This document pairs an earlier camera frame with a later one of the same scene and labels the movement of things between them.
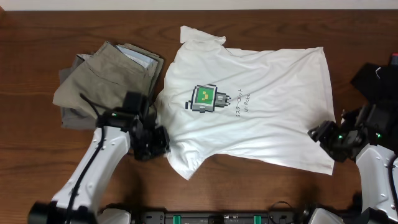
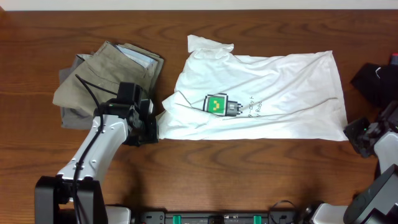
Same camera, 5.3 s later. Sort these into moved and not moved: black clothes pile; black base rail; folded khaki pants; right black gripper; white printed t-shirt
Moved: right black gripper; white printed t-shirt
Not moved: folded khaki pants; black base rail; black clothes pile
